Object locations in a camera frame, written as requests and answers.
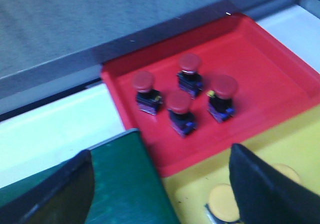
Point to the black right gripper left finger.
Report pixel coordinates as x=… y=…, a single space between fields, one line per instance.
x=65 y=197

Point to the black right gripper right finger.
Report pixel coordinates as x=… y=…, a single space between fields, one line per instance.
x=266 y=196

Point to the yellow mushroom push button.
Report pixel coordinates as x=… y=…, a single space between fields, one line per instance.
x=221 y=207
x=288 y=172

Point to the red mushroom push button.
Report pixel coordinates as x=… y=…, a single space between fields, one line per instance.
x=189 y=80
x=220 y=97
x=148 y=99
x=182 y=119

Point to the yellow plastic tray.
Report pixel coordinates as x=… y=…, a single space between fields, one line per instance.
x=295 y=143

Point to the green conveyor belt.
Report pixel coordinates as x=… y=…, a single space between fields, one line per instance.
x=128 y=189

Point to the grey granite slab right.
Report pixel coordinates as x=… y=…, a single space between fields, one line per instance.
x=35 y=32

